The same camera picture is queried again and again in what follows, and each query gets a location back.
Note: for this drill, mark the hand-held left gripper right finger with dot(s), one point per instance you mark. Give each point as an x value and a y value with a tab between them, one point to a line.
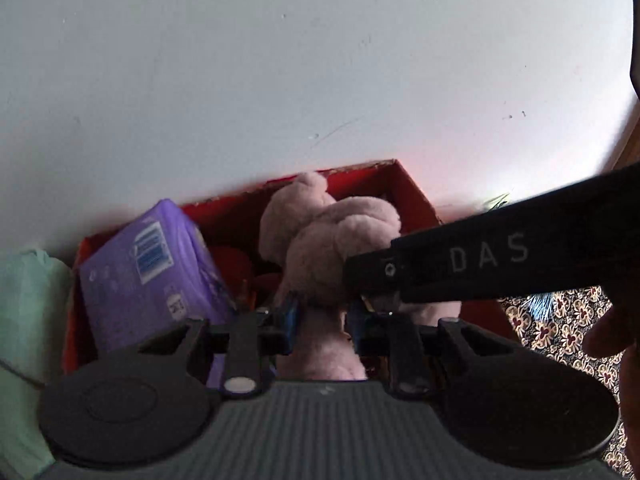
358	329

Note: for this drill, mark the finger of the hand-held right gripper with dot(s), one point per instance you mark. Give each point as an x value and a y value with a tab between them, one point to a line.
371	274

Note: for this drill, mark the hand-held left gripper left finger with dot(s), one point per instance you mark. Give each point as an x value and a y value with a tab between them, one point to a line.
291	321

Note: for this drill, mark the pink plush toy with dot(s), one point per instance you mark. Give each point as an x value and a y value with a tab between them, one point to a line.
325	240

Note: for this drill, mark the red cardboard box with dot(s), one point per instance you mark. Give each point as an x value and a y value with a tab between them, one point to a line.
400	190

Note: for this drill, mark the person's right hand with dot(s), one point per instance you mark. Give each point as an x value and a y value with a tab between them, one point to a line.
612	340

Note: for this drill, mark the red cloth item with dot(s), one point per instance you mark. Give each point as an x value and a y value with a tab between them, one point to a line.
240	267

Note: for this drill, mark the floral patterned carpet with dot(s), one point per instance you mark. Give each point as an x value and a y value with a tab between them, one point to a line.
555	325

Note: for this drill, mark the purple plastic packet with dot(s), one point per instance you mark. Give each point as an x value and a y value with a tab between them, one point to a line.
150	280

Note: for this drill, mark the wooden furniture edge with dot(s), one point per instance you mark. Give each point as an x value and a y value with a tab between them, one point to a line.
627	147

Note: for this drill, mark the dark object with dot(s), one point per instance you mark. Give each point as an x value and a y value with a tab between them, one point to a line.
635	35

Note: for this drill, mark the light green cloth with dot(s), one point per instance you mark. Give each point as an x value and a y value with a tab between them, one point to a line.
27	330

